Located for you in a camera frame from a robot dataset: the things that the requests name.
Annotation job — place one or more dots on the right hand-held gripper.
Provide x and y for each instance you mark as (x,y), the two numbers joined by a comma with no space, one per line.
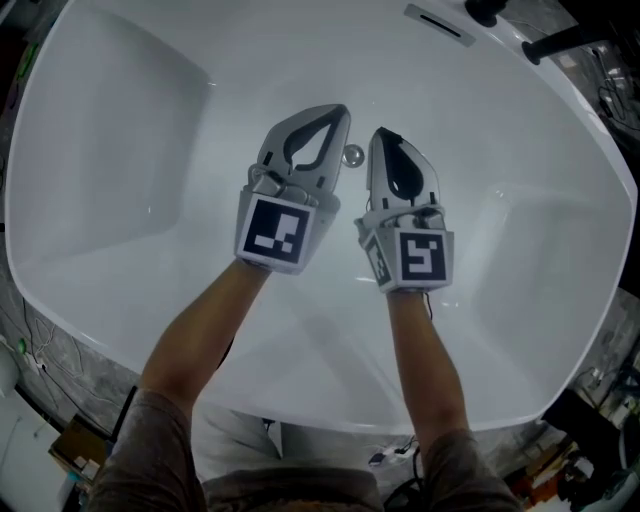
(417,250)

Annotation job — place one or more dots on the chrome round drain stopper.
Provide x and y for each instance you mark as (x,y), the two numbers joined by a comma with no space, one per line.
(354,155)

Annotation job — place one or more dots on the white cylindrical container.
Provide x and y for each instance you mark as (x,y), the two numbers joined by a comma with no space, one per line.
(7,370)

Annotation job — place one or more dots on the person's right forearm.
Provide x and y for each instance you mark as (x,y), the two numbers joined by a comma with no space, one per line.
(430,360)

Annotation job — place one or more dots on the person's grey-brown shirt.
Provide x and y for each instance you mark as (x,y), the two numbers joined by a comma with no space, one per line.
(150,460)

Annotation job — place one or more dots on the black round faucet knob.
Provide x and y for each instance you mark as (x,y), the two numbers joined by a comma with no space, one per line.
(482,10)

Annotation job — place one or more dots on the silver rectangular spout plate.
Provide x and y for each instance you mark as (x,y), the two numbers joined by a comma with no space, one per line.
(440,24)

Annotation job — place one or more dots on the brown cardboard box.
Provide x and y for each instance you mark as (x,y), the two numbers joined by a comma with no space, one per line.
(77,450)

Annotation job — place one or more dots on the white bathtub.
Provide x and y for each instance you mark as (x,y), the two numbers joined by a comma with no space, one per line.
(150,150)

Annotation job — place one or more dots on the person's left forearm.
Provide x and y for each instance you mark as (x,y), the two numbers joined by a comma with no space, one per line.
(200,330)

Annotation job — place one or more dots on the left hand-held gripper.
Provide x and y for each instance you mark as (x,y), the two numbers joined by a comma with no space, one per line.
(274,235)

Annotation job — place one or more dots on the small white floor adapter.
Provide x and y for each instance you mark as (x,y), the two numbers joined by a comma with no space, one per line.
(382,457)

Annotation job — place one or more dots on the white power strip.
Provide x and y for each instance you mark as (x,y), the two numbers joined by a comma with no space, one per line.
(36,361)

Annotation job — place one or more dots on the person's light grey trousers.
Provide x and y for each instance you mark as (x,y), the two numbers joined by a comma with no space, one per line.
(230,440)

